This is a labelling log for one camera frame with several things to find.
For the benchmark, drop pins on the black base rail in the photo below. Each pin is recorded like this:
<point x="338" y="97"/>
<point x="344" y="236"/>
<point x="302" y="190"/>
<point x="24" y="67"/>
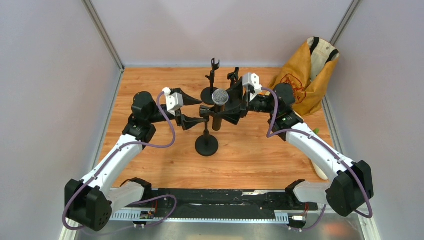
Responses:
<point x="236" y="206"/>

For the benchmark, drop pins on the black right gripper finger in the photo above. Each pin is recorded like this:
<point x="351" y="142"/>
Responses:
<point x="235" y="93"/>
<point x="234" y="116"/>

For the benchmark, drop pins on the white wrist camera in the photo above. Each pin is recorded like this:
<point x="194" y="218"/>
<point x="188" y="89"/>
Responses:
<point x="251" y="82"/>
<point x="174" y="99"/>

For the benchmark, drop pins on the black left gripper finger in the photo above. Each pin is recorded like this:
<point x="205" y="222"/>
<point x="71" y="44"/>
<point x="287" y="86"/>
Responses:
<point x="190" y="122"/>
<point x="186" y="99"/>

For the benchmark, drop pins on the brown paper bag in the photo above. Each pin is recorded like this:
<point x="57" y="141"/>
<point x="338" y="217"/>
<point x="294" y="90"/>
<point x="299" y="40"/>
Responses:
<point x="309" y="72"/>

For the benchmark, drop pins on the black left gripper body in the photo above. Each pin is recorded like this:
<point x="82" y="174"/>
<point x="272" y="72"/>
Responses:
<point x="178" y="118"/>

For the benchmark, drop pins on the black grey-headed microphone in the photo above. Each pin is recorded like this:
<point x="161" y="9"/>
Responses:
<point x="219" y="97"/>

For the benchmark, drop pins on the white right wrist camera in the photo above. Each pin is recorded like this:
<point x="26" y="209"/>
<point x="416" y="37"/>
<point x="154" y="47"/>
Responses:
<point x="251" y="82"/>

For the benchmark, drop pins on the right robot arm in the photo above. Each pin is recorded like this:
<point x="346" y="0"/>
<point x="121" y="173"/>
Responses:
<point x="349" y="187"/>

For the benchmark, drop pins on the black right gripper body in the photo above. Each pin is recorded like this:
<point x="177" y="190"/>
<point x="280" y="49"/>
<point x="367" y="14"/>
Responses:
<point x="251" y="106"/>

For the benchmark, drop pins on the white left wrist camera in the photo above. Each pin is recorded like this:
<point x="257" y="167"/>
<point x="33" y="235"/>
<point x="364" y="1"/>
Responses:
<point x="174" y="99"/>

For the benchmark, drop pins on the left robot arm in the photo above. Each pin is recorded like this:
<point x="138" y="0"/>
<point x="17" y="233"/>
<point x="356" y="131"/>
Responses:
<point x="91" y="201"/>

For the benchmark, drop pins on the black microphone stand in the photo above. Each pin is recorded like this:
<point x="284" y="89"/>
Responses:
<point x="233" y="76"/>
<point x="206" y="145"/>
<point x="206" y="94"/>

